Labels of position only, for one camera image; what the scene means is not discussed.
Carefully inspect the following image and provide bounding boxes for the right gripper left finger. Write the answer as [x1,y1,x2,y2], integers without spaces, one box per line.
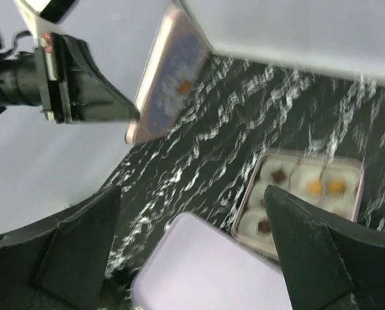
[0,185,121,309]

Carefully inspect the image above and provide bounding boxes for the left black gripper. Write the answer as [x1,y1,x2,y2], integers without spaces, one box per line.
[34,32,140,123]

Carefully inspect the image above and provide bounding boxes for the lilac plastic tray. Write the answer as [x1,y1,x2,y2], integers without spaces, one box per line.
[131,212,292,310]

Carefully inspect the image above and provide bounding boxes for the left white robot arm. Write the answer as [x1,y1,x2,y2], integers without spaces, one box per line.
[0,1,140,124]

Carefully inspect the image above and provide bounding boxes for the pink tin lid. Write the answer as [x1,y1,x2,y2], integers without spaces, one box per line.
[125,3,209,145]

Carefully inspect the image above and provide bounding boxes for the orange caramel chocolate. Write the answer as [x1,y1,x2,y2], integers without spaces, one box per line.
[327,180,346,195]

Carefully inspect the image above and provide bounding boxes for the pink chocolate tin box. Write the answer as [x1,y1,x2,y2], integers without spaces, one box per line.
[231,149,365,260]

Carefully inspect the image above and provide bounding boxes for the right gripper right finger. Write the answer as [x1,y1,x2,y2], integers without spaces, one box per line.
[263,184,385,310]

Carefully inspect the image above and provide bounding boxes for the dark square chocolate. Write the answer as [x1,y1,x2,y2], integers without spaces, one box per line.
[257,218,271,235]

